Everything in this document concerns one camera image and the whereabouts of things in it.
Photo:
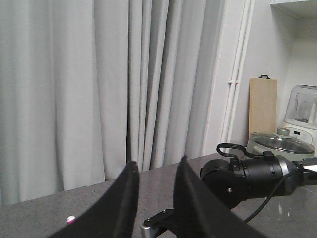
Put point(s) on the magenta pen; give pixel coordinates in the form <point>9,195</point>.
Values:
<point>70,219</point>

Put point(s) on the white wall pipes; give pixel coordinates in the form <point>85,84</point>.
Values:
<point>236,75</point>

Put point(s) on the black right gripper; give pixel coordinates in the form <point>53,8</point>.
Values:
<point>159,223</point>

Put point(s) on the wooden cutting board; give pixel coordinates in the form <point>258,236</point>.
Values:
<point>262,104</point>

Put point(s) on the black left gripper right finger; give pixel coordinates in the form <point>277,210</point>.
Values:
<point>200,214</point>

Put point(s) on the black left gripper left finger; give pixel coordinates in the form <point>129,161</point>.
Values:
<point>113,215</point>

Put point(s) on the grey curtain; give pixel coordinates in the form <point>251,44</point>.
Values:
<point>88,85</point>

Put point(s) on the pot with glass lid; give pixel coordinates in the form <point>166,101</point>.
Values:
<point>280,143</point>

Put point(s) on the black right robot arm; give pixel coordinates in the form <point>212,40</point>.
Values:
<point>263,176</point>

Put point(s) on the white blender appliance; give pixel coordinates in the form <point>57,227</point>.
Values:
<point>301,114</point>

